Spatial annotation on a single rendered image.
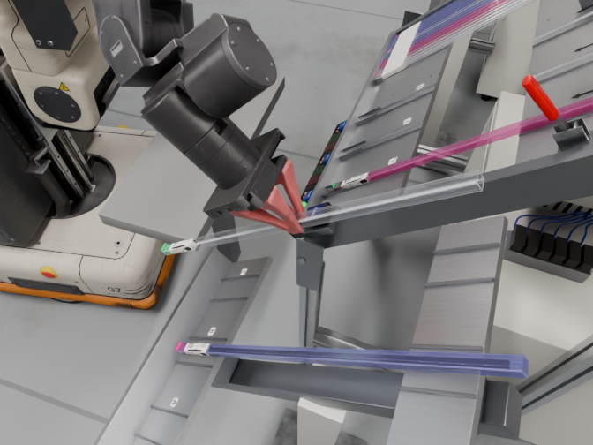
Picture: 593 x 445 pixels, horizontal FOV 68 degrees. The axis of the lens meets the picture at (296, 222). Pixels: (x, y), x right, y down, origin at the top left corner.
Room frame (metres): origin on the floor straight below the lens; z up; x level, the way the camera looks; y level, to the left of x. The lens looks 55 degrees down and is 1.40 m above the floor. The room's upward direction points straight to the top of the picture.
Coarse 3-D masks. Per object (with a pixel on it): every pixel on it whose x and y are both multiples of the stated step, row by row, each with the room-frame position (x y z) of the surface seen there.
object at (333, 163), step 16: (384, 48) 1.02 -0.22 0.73; (368, 80) 0.88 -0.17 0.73; (368, 96) 0.84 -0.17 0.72; (352, 112) 0.77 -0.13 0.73; (352, 128) 0.73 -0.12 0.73; (336, 144) 0.68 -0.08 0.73; (336, 160) 0.63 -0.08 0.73; (320, 176) 0.59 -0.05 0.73; (320, 192) 0.54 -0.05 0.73; (304, 208) 0.51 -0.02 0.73
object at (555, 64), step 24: (552, 0) 0.76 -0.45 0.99; (576, 0) 0.71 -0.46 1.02; (552, 24) 0.68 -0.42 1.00; (576, 24) 0.64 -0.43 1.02; (552, 48) 0.61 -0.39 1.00; (576, 48) 0.57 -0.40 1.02; (552, 72) 0.54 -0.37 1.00; (576, 72) 0.51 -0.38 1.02; (528, 96) 0.52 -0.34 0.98; (552, 96) 0.49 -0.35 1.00; (576, 96) 0.46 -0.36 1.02; (528, 144) 0.42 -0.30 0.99; (552, 144) 0.39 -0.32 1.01
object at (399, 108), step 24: (408, 72) 0.84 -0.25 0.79; (432, 72) 0.77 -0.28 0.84; (384, 96) 0.80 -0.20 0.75; (408, 96) 0.73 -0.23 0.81; (432, 96) 0.68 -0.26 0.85; (360, 120) 0.76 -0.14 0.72; (384, 120) 0.70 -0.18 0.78; (408, 120) 0.64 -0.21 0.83; (360, 144) 0.65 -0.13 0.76; (384, 144) 0.61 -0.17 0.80; (408, 144) 0.56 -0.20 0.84; (360, 168) 0.57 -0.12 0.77; (336, 192) 0.53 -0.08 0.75; (360, 192) 0.50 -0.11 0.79
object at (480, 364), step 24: (288, 360) 0.17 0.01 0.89; (312, 360) 0.15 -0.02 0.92; (336, 360) 0.15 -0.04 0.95; (360, 360) 0.14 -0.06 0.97; (384, 360) 0.13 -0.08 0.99; (408, 360) 0.13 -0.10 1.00; (432, 360) 0.12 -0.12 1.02; (456, 360) 0.12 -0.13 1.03; (480, 360) 0.11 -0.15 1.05; (504, 360) 0.11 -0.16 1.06; (528, 360) 0.11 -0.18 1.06
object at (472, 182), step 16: (464, 176) 0.24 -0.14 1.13; (480, 176) 0.24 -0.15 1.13; (384, 192) 0.26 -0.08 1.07; (400, 192) 0.25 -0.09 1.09; (416, 192) 0.24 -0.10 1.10; (432, 192) 0.24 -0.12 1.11; (448, 192) 0.23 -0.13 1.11; (464, 192) 0.23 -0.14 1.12; (320, 208) 0.28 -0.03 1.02; (336, 208) 0.27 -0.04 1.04; (352, 208) 0.26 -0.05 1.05; (368, 208) 0.26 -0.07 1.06; (384, 208) 0.25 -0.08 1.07; (256, 224) 0.31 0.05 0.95; (304, 224) 0.28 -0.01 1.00; (192, 240) 0.35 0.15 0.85; (208, 240) 0.33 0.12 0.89; (224, 240) 0.32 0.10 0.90
